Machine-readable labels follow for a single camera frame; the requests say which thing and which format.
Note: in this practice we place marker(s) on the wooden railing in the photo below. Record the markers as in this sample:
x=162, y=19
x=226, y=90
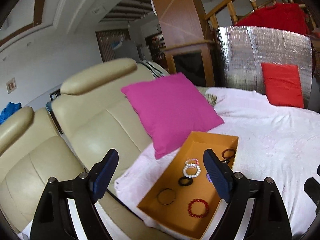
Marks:
x=254, y=5

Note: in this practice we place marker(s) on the silver foil insulation panel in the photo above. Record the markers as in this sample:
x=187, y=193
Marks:
x=242, y=50

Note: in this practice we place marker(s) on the magenta pillow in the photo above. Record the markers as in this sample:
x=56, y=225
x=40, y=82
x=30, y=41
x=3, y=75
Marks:
x=170, y=108

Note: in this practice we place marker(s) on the small red pillow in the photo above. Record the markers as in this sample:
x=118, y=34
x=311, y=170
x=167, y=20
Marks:
x=282, y=85

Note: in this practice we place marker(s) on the thin black bangle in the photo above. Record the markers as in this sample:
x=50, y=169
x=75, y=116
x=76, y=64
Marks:
x=166, y=196

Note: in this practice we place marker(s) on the blue cloth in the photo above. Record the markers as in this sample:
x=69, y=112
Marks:
x=9, y=110

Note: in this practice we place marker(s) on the orange cardboard tray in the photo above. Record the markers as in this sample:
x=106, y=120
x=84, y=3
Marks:
x=196, y=198

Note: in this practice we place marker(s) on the framed wall picture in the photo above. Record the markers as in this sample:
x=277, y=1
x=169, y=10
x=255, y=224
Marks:
x=11, y=85

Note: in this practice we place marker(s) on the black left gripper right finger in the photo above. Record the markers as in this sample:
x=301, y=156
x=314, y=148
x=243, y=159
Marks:
x=220, y=174

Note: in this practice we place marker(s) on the wooden cabinet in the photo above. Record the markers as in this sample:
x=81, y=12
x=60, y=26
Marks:
x=185, y=31

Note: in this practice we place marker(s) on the white pink bedspread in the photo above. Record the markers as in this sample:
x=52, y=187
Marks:
x=277, y=142

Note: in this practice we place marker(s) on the cream leather sofa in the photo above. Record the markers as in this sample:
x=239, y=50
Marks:
x=92, y=116

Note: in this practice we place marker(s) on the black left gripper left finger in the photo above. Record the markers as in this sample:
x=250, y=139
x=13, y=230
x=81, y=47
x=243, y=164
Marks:
x=101, y=174

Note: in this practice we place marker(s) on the large red cushion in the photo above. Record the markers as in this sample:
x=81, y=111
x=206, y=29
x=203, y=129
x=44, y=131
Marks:
x=282, y=16

